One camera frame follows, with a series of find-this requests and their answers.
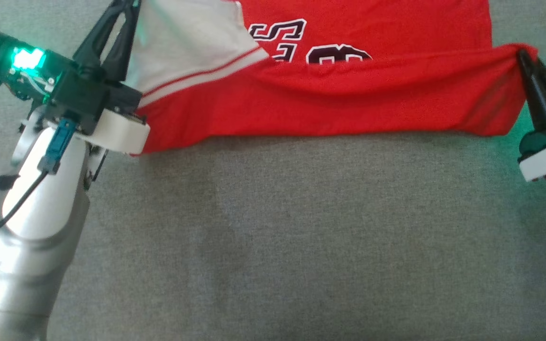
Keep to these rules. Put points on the red and white sports jersey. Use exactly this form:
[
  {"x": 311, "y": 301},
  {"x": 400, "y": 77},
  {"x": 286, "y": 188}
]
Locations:
[{"x": 330, "y": 94}]

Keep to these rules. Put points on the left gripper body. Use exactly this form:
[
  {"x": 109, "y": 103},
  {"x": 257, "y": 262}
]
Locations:
[{"x": 93, "y": 102}]

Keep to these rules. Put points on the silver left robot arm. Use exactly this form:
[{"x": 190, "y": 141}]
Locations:
[{"x": 36, "y": 222}]

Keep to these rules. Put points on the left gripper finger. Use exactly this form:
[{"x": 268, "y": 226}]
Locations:
[
  {"x": 122, "y": 52},
  {"x": 97, "y": 40}
]

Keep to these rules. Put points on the large grey sofa seat cushion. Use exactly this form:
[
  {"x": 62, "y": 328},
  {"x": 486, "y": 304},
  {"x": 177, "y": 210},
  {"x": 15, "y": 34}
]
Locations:
[{"x": 301, "y": 237}]

